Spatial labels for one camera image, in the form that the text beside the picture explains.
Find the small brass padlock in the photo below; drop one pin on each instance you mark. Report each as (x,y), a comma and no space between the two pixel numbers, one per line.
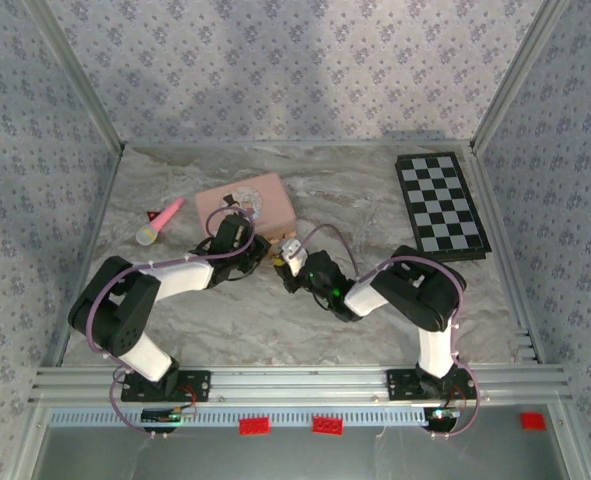
(277,260)

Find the pink printed lockable box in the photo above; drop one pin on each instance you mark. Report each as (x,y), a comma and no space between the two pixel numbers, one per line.
(270,200)

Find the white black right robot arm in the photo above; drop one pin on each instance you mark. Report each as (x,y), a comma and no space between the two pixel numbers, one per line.
(425,295)

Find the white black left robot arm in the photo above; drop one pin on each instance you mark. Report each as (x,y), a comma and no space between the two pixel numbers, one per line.
(120,310)

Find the pink toy microphone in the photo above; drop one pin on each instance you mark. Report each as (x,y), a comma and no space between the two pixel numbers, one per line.
(157,225)

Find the black card with red triangle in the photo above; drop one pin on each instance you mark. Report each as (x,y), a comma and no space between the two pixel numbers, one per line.
(151,215)

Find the black grey chessboard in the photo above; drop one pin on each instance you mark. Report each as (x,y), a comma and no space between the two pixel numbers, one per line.
(440,207)

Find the red toy brick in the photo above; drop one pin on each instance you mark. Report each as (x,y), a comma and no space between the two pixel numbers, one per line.
(255,427)
(328,425)
(533,421)

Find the left controller circuit board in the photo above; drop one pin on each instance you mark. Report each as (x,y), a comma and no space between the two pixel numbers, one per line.
(167,415)

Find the controller circuit board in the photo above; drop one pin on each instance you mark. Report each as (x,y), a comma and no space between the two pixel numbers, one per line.
(167,415)
(442,416)

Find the grey metal shelf plate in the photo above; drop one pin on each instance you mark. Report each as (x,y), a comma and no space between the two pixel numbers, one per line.
(295,457)

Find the right controller circuit board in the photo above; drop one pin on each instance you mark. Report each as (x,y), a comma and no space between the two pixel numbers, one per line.
(442,416)

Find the aluminium mounting rail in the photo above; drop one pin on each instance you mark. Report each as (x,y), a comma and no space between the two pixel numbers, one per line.
(295,382)

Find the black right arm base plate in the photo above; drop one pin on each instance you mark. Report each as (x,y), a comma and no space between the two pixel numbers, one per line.
(400,384)

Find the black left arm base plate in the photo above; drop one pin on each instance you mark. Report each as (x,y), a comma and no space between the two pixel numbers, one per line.
(195,385)

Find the aluminium frame post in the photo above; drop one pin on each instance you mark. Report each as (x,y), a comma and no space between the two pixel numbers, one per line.
(520,75)
(75,75)

